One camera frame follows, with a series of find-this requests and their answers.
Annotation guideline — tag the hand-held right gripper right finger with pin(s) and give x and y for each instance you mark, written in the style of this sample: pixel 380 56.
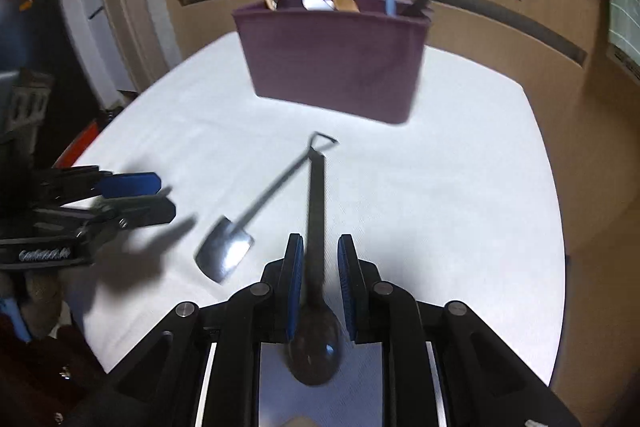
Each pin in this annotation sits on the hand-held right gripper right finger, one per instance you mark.
pixel 347 287

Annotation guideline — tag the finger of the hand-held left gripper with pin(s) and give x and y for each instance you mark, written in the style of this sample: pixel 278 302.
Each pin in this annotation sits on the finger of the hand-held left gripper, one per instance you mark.
pixel 145 210
pixel 130 185

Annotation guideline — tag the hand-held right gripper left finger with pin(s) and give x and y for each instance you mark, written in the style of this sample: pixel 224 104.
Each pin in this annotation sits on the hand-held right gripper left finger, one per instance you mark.
pixel 295 287

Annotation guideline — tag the steel shovel-shaped spoon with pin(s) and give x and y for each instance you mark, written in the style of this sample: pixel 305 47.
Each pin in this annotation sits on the steel shovel-shaped spoon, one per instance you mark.
pixel 225 247

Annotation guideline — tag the purple plastic utensil holder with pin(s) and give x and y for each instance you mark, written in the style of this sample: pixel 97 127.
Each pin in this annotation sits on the purple plastic utensil holder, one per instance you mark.
pixel 335 57

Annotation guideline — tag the white plastic spoon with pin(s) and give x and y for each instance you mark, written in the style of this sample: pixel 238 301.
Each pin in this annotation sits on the white plastic spoon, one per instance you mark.
pixel 315 2

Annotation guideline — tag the wooden spoon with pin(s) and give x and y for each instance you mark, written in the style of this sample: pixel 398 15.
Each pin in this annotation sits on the wooden spoon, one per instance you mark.
pixel 345 2

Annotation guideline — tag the person's left hand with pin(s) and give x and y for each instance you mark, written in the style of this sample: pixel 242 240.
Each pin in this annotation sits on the person's left hand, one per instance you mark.
pixel 42 299

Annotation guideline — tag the red door mat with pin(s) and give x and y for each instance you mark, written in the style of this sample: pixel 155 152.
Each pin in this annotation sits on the red door mat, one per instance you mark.
pixel 75 147

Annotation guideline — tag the white tablecloth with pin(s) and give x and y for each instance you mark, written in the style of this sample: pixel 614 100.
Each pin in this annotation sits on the white tablecloth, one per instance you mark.
pixel 450 207

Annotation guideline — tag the white storage cabinet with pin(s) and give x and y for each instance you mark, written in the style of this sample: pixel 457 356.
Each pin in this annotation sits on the white storage cabinet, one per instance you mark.
pixel 100 32

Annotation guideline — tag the green checked cloth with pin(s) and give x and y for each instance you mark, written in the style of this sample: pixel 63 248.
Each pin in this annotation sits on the green checked cloth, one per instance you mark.
pixel 625 17

